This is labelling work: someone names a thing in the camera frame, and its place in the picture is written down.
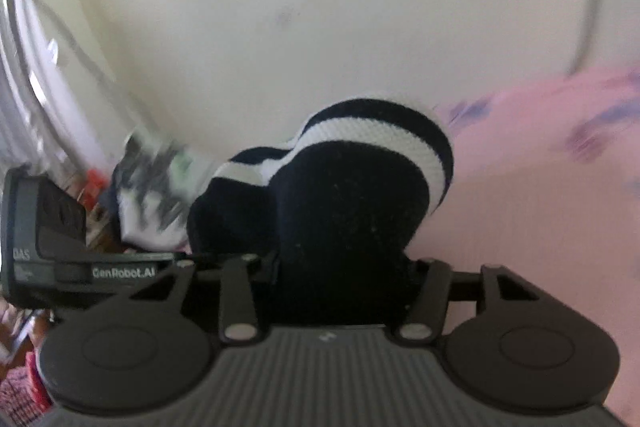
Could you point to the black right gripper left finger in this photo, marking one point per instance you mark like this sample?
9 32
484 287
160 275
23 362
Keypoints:
146 347

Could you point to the black white-striped garment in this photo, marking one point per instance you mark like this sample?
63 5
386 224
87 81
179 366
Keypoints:
335 209

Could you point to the grey white patterned garment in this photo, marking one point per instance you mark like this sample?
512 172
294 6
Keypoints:
155 183

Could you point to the pink patterned bed sheet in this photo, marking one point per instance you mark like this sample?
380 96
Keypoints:
546 183

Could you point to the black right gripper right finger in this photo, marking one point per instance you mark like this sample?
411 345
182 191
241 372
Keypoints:
506 341

